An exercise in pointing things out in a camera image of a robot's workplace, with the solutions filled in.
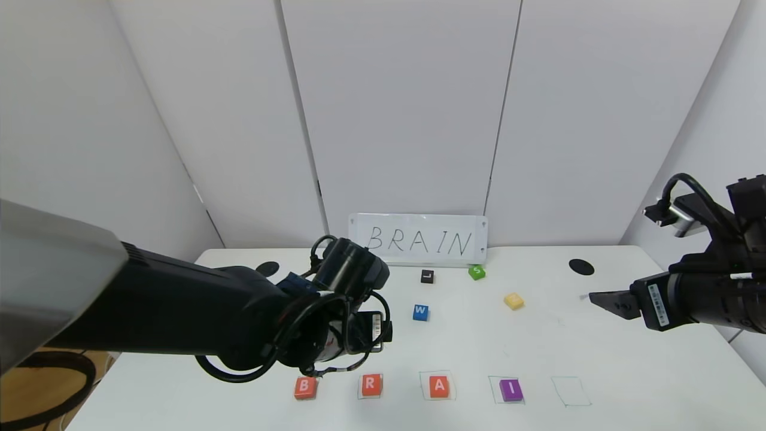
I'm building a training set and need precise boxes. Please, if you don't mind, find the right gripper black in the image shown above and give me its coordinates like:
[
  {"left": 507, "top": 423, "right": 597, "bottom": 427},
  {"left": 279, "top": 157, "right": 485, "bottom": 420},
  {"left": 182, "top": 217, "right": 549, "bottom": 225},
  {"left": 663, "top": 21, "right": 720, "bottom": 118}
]
[{"left": 588, "top": 271, "right": 732, "bottom": 332}]

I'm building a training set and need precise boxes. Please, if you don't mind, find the white BRAIN sign board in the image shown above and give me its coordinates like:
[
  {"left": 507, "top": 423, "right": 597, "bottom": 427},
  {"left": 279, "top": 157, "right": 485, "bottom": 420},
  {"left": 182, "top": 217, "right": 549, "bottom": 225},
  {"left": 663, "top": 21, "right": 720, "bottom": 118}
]
[{"left": 349, "top": 213, "right": 488, "bottom": 268}]

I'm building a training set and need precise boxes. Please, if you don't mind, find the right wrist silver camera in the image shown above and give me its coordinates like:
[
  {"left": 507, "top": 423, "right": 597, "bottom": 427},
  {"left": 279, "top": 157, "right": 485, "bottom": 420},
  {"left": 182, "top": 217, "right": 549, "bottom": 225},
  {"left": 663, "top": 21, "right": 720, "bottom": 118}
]
[{"left": 643, "top": 195, "right": 714, "bottom": 239}]

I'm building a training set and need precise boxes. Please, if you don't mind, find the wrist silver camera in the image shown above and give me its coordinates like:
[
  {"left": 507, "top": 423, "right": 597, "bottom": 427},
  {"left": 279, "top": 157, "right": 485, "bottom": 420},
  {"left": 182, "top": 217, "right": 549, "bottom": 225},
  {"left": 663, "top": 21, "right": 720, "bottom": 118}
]
[
  {"left": 326, "top": 326, "right": 346, "bottom": 361},
  {"left": 643, "top": 195, "right": 714, "bottom": 239}
]

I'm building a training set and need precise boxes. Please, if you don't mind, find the black right camera cable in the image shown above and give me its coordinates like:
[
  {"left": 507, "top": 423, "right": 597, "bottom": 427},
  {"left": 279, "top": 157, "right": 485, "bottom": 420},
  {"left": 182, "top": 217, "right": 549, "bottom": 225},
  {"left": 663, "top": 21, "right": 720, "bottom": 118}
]
[{"left": 660, "top": 173, "right": 726, "bottom": 229}]

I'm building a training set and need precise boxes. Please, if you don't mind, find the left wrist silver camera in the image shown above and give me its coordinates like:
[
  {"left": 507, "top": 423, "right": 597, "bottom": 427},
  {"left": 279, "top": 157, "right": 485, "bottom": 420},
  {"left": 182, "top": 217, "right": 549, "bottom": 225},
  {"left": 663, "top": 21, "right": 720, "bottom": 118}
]
[{"left": 326, "top": 326, "right": 346, "bottom": 361}]

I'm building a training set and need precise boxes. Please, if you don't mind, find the thin black left wrist cable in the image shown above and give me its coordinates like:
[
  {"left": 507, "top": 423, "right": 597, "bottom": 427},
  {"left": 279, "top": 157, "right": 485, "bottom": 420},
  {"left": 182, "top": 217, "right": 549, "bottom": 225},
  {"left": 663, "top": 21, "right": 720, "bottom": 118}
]
[{"left": 194, "top": 235, "right": 393, "bottom": 384}]

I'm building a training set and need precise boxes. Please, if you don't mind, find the thick black braided cable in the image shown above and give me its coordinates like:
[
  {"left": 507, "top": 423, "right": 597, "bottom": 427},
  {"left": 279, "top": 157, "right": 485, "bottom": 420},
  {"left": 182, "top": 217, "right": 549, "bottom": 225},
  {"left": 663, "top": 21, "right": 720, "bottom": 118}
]
[{"left": 0, "top": 352, "right": 97, "bottom": 431}]

